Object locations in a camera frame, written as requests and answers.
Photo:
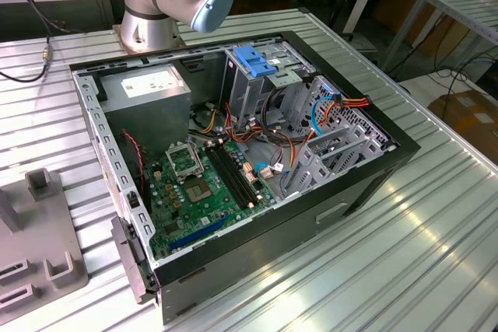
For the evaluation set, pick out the grey metal disk bay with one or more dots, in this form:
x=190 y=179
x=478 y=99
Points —
x=311 y=153

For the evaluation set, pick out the pink board connector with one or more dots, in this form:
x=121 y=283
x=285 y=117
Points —
x=249 y=172

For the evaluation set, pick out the black RAM slot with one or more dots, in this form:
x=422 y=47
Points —
x=231 y=176
x=240 y=176
x=236 y=176
x=226 y=176

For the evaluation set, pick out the grey metal drive cage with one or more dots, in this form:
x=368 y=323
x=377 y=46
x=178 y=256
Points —
x=249 y=95

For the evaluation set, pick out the CPU socket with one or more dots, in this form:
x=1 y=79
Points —
x=198 y=191

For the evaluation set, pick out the green motherboard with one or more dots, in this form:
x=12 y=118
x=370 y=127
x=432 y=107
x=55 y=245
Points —
x=218 y=211

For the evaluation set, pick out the blue plastic drive latch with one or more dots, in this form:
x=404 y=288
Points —
x=253 y=61

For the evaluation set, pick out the black open PC case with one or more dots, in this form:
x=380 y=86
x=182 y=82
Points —
x=272 y=238

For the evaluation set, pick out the blue expansion slot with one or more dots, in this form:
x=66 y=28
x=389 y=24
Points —
x=198 y=233

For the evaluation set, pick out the grey power supply unit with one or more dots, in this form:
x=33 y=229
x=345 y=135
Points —
x=148 y=114

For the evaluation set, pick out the black case fan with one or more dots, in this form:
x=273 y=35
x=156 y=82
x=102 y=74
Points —
x=134 y=168

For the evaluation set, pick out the grey case end panel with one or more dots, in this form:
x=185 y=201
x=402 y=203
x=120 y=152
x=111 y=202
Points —
x=130 y=254

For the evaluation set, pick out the large cardboard box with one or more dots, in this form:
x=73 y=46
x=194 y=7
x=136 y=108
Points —
x=467 y=118

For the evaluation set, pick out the grey parts rack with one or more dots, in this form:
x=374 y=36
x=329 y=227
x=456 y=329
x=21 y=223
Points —
x=39 y=231

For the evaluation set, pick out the metal slat side table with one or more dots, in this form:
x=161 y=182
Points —
x=467 y=9

